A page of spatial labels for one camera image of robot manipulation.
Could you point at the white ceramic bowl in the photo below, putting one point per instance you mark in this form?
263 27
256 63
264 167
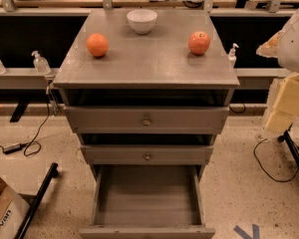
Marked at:
142 21

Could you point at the grey middle drawer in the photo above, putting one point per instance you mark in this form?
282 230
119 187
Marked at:
146 154

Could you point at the grey open bottom drawer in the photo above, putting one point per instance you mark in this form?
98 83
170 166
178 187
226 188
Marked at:
147 202

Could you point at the black pole on floor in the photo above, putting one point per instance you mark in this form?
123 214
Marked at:
52 173

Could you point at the grey wooden drawer cabinet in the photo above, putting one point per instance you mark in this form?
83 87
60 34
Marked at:
152 70

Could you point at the black power adapter with cable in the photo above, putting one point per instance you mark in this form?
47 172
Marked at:
32 146

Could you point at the red apple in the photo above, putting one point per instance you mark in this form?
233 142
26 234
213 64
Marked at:
198 43

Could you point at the orange fruit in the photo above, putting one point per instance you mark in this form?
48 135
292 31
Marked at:
97 45

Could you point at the grey top drawer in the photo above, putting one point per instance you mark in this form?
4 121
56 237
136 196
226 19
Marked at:
146 120

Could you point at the cardboard box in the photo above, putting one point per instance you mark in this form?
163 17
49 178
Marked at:
13 209

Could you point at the white pump bottle right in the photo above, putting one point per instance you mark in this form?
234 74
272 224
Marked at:
232 54

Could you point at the clear pump bottle left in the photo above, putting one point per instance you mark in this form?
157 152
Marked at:
41 64

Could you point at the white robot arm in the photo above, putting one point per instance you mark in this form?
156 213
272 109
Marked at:
284 46

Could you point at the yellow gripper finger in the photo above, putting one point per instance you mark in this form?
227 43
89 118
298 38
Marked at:
271 48
286 106

